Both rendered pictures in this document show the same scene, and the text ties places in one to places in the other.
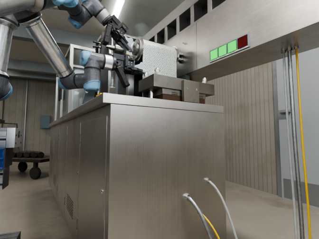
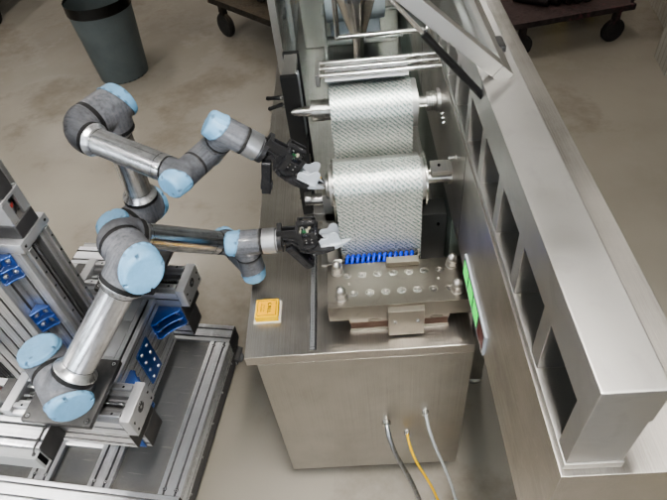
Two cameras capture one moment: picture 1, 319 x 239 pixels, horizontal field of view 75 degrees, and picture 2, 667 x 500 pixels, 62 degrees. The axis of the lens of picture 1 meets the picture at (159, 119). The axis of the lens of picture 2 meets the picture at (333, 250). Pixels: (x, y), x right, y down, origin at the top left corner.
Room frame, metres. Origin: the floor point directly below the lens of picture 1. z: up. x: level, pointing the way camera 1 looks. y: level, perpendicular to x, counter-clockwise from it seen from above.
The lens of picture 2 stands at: (0.21, -0.57, 2.25)
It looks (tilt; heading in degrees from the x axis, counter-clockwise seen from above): 46 degrees down; 37
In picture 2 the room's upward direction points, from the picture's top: 8 degrees counter-clockwise
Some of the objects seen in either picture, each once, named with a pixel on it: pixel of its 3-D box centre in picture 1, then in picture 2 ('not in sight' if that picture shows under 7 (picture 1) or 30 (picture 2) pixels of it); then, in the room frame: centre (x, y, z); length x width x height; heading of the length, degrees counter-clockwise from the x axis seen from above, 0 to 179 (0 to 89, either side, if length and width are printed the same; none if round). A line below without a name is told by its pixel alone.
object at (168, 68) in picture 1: (160, 73); (380, 232); (1.21, 0.00, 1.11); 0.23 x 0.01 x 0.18; 122
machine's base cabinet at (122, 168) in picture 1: (98, 168); (355, 188); (2.02, 0.59, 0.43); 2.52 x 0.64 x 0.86; 32
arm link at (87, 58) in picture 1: (92, 60); (244, 243); (1.00, 0.33, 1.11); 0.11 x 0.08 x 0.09; 122
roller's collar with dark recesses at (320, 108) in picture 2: (118, 49); (321, 109); (1.39, 0.29, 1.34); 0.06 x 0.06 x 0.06; 32
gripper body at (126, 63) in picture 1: (122, 64); (298, 236); (1.08, 0.20, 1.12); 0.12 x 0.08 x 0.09; 122
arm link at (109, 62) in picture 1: (107, 62); (271, 239); (1.04, 0.27, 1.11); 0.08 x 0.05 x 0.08; 32
